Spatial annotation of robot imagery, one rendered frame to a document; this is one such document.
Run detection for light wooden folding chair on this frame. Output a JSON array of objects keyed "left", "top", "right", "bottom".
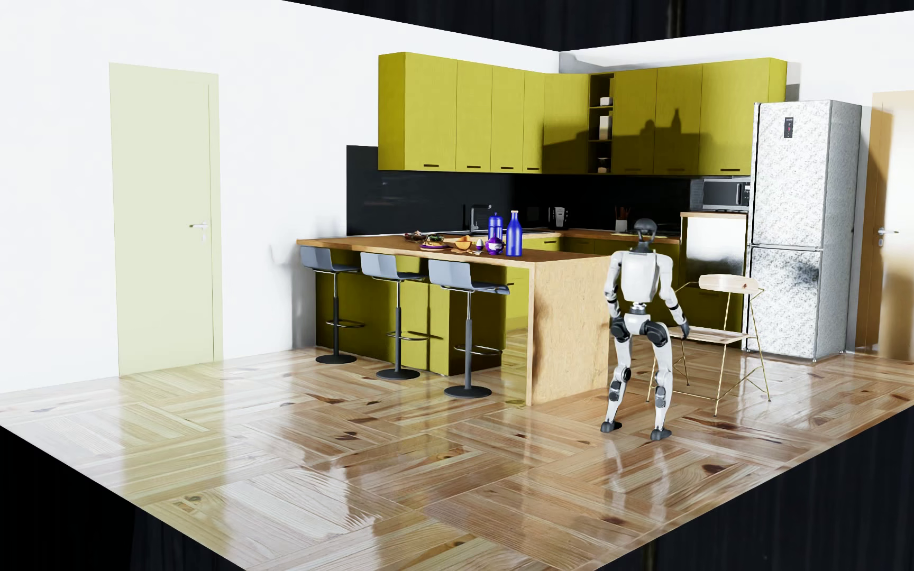
[{"left": 646, "top": 274, "right": 772, "bottom": 417}]

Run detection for grey bar stool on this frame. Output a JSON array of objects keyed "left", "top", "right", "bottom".
[
  {"left": 427, "top": 259, "right": 511, "bottom": 399},
  {"left": 359, "top": 251, "right": 431, "bottom": 382},
  {"left": 299, "top": 246, "right": 367, "bottom": 366}
]

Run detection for wooden kitchen bar counter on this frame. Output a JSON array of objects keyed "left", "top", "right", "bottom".
[{"left": 296, "top": 234, "right": 617, "bottom": 407}]

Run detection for white humanoid robot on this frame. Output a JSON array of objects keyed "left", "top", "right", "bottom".
[{"left": 600, "top": 218, "right": 691, "bottom": 442}]

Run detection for stainless steel dishwasher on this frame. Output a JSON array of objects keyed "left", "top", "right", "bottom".
[{"left": 680, "top": 211, "right": 749, "bottom": 282}]

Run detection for silver microwave oven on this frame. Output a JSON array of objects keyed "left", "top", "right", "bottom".
[{"left": 700, "top": 177, "right": 752, "bottom": 212}]

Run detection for pale green door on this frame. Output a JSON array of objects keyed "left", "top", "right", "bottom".
[{"left": 108, "top": 62, "right": 225, "bottom": 377}]

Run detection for silver refrigerator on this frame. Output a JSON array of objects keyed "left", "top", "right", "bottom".
[{"left": 745, "top": 100, "right": 863, "bottom": 363}]

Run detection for light wooden door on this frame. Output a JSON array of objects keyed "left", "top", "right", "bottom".
[{"left": 854, "top": 87, "right": 914, "bottom": 370}]

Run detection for yellow-green wall cabinets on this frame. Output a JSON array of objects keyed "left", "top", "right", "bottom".
[{"left": 378, "top": 52, "right": 788, "bottom": 177}]

